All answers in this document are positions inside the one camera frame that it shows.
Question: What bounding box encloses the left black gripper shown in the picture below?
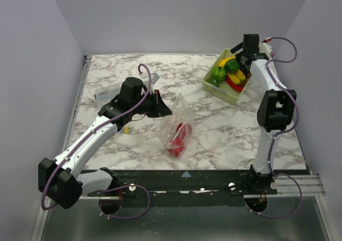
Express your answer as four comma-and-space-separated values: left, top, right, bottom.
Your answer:
131, 89, 173, 118

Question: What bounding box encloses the clear zip top bag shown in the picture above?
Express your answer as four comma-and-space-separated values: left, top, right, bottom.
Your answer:
159, 92, 195, 158

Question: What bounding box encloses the red toy strawberry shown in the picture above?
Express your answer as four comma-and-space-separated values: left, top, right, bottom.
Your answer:
176, 123, 192, 138

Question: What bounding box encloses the red toy bell pepper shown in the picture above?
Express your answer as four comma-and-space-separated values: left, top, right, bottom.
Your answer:
167, 136, 185, 158

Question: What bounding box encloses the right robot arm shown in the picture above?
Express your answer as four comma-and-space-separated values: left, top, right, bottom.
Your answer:
231, 34, 297, 194

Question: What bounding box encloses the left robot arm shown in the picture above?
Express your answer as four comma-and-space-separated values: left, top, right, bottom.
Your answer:
38, 77, 172, 210

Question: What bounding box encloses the green toy bell pepper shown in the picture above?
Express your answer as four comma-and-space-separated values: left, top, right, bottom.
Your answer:
224, 59, 239, 74

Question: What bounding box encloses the yellow toy banana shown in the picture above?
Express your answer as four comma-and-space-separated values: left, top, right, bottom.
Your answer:
227, 69, 246, 85

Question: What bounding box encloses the cream plastic basket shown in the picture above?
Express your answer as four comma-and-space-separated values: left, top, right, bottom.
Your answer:
202, 49, 251, 105

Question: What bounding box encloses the clear plastic screw box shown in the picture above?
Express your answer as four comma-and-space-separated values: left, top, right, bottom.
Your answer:
94, 83, 121, 109

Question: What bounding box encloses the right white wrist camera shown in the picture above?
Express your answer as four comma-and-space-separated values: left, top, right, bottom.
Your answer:
259, 42, 273, 58

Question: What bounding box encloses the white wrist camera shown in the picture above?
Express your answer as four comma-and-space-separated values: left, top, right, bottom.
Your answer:
139, 73, 160, 86
259, 42, 273, 58

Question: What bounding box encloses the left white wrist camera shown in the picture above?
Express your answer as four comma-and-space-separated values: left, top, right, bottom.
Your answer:
139, 73, 160, 86

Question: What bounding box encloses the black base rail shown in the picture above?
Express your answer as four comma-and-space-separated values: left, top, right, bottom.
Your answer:
89, 170, 277, 207

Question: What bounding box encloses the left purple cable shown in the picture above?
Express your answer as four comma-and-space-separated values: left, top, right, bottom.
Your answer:
41, 64, 153, 211

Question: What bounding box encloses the aluminium frame rail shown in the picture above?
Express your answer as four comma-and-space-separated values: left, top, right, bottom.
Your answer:
275, 175, 326, 197

